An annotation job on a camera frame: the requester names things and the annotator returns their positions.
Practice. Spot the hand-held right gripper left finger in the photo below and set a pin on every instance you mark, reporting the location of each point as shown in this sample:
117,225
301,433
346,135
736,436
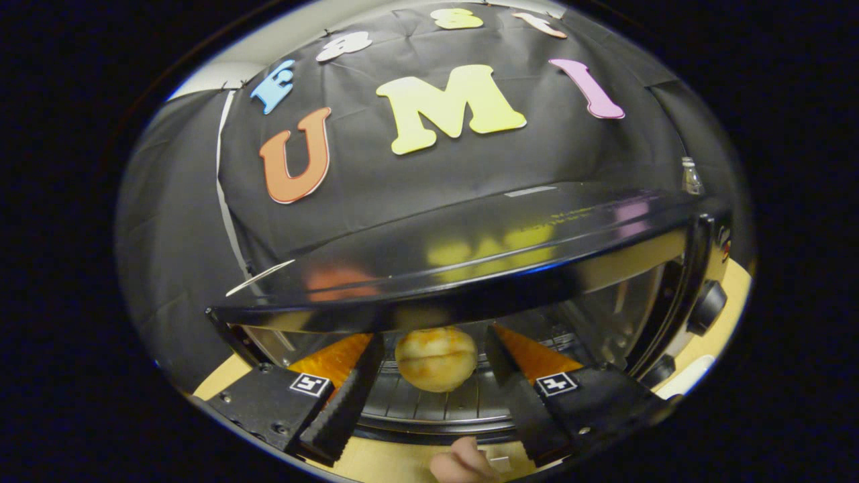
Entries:
345,402

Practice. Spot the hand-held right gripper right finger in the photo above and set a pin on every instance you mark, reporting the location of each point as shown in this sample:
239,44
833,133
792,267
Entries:
520,402

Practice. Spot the round bread roll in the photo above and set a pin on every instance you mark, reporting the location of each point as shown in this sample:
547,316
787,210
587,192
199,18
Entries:
436,359

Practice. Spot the black electric oven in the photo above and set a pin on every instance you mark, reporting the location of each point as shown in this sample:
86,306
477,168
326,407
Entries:
470,255

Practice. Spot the white divided dish with grains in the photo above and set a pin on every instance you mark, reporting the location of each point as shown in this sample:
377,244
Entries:
686,377

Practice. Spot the clear plastic water bottle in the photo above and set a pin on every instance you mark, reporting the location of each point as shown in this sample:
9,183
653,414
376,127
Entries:
691,178

